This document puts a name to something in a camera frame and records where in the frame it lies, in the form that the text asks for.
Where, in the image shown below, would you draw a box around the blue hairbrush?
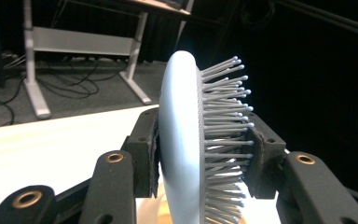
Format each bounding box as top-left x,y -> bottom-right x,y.
158,49 -> 255,224

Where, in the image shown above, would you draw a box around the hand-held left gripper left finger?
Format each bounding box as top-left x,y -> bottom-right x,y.
126,107 -> 161,199

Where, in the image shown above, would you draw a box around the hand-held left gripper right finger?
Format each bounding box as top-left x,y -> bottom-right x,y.
244,112 -> 287,201

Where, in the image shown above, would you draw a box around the black floor cables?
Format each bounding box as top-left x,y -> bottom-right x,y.
0,52 -> 129,126

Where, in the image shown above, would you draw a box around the grey metal desk frame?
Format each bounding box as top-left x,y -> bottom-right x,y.
22,0 -> 195,121

